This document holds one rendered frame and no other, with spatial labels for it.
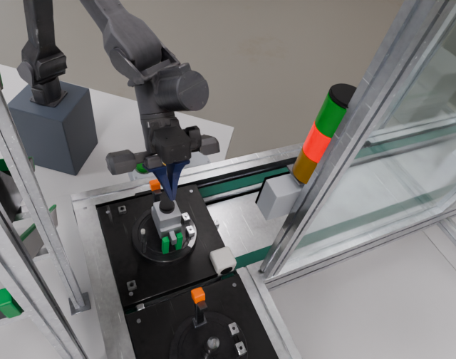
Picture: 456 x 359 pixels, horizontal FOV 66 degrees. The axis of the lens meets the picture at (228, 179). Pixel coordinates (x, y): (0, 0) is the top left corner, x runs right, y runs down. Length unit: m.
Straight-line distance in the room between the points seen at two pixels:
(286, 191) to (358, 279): 0.49
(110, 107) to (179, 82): 0.76
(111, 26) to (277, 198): 0.35
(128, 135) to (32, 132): 0.29
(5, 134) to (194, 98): 0.24
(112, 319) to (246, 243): 0.35
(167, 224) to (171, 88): 0.29
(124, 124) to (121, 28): 0.64
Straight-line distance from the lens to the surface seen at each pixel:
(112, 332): 0.73
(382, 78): 0.42
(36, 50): 0.86
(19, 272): 0.31
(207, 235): 0.80
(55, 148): 1.00
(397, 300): 1.04
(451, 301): 1.13
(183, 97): 0.51
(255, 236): 0.89
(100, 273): 0.78
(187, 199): 0.85
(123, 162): 0.57
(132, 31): 0.58
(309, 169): 0.54
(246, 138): 2.46
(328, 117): 0.48
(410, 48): 0.41
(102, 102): 1.27
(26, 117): 0.97
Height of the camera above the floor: 1.66
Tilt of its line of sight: 50 degrees down
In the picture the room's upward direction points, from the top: 15 degrees clockwise
